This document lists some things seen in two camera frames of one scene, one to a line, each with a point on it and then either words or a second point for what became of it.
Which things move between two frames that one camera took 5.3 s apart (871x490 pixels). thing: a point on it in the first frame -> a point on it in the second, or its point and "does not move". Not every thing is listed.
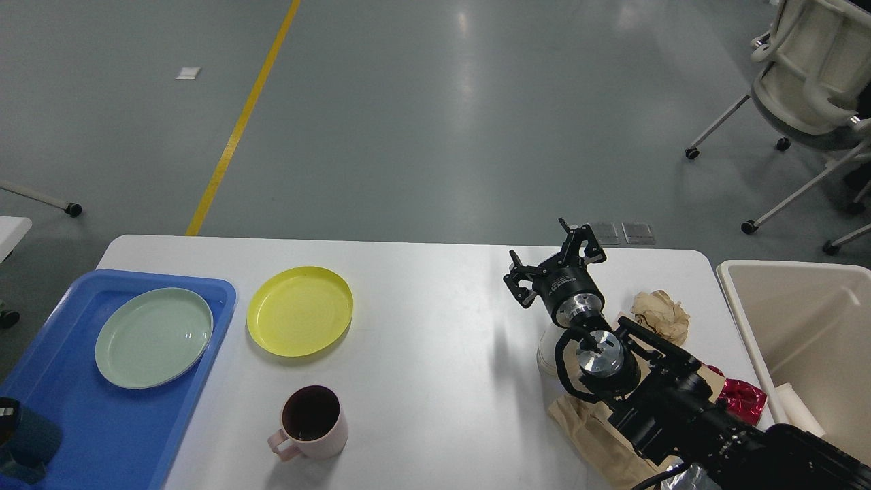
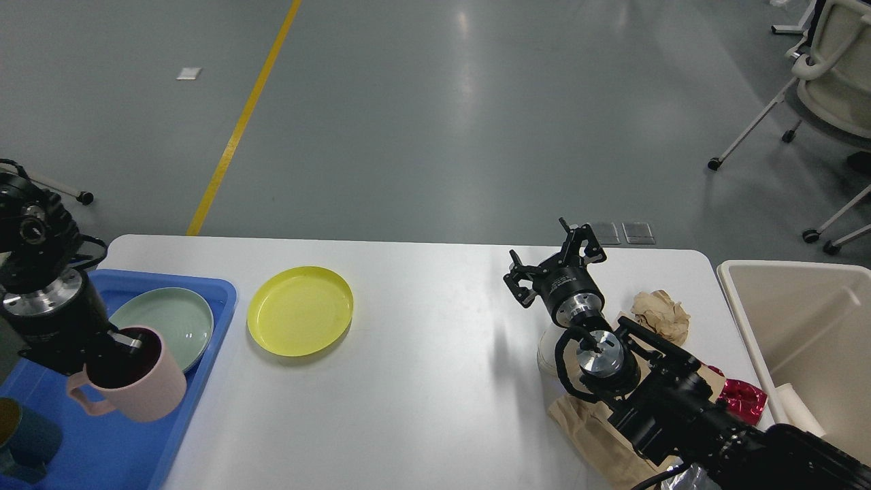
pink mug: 313,422 -> 145,386
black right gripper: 567,293 does not move
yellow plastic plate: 299,312 does not move
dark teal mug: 36,442 does not move
